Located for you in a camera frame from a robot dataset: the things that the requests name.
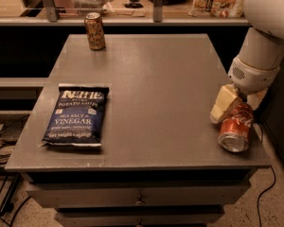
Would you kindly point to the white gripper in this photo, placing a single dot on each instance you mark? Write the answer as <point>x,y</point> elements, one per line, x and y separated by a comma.
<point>253,78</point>

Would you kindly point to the red Coca-Cola can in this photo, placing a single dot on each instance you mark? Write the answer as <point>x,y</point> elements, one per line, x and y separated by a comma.
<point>235,129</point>

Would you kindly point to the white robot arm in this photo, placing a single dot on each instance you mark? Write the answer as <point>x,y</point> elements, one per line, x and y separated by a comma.
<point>263,46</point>

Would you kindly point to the gold beverage can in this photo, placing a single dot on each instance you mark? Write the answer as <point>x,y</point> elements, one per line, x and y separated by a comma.
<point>94,31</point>

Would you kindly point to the colourful snack bag background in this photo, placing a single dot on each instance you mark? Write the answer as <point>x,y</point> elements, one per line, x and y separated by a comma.
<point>217,8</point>

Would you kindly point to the grey drawer cabinet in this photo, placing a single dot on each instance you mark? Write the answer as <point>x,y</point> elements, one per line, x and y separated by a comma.
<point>157,138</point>

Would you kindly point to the upper drawer knob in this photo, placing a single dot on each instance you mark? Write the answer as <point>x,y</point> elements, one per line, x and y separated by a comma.
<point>139,201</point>

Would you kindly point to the blue Kettle chips bag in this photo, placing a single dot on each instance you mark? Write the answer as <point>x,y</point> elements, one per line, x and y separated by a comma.
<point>77,117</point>

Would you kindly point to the grey metal railing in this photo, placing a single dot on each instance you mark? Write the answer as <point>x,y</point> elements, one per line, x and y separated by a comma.
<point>63,13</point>

